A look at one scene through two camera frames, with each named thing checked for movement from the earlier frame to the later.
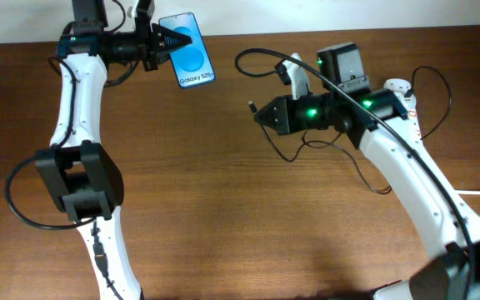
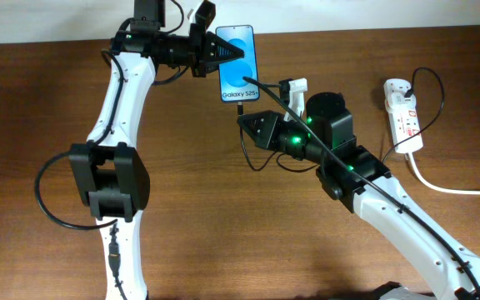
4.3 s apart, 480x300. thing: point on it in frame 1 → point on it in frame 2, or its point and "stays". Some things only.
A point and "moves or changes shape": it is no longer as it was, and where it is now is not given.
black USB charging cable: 342,150 moves or changes shape
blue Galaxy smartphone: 191,62 moves or changes shape
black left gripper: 161,35 → 202,45
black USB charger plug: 409,92 stays
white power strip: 399,87 stays
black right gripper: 289,114 → 277,135
